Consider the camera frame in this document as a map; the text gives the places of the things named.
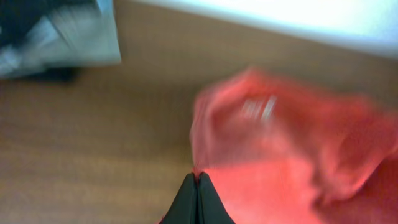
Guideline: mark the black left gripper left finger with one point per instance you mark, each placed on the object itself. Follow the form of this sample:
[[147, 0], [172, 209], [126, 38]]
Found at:
[[183, 209]]

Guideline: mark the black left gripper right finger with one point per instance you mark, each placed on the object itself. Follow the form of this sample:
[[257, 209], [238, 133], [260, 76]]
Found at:
[[210, 209]]

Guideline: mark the red orange t-shirt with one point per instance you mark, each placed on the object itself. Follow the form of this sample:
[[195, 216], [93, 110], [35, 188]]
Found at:
[[277, 151]]

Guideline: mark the black folded bottom garment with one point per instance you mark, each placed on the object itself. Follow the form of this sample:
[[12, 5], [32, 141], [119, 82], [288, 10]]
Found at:
[[55, 75]]

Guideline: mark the khaki folded garment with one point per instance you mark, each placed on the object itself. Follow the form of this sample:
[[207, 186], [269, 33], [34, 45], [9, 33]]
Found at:
[[72, 36]]

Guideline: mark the black white striped garment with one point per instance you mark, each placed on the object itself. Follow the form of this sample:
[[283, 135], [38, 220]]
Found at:
[[19, 16]]

